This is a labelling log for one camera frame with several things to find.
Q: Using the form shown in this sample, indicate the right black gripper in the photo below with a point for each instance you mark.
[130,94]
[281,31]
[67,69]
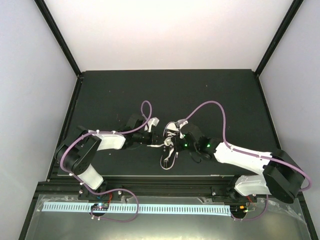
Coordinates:
[178,147]

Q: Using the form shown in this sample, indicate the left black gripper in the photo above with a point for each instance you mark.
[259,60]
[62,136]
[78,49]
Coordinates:
[154,134]

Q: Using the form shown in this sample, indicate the black white sneaker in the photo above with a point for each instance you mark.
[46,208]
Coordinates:
[167,165]

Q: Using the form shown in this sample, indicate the white shoelace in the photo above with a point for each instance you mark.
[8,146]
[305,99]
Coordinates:
[168,145]

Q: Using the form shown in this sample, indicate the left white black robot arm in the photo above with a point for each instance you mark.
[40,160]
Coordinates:
[79,153]

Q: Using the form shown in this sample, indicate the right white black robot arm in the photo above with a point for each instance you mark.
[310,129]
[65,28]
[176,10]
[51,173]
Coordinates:
[272,173]

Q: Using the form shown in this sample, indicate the black table mat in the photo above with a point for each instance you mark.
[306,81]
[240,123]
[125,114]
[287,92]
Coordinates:
[221,102]

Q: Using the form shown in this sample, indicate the right controller board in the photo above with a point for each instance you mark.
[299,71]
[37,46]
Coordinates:
[239,208]

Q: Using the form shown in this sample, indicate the controller board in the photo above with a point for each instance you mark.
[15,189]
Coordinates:
[239,208]
[99,207]

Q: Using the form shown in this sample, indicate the left controller board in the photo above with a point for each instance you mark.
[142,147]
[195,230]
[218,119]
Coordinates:
[99,207]

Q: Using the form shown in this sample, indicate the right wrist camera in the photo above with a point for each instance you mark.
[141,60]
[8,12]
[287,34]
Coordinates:
[179,124]

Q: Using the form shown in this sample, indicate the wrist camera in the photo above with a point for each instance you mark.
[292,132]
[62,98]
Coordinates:
[179,124]
[153,122]

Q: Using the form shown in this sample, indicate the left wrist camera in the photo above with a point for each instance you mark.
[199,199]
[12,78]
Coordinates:
[153,122]

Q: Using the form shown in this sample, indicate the black aluminium rail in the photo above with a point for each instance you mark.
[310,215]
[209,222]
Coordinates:
[164,186]

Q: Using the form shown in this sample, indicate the white slotted cable duct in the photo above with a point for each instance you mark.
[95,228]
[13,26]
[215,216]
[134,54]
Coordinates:
[129,208]

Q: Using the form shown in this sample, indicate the black left frame post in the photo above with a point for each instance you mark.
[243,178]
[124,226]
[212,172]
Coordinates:
[50,21]

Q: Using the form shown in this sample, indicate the black frame post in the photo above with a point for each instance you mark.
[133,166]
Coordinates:
[280,32]
[50,21]

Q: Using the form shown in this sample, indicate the black right frame post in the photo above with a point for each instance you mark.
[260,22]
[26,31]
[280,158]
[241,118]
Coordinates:
[280,32]

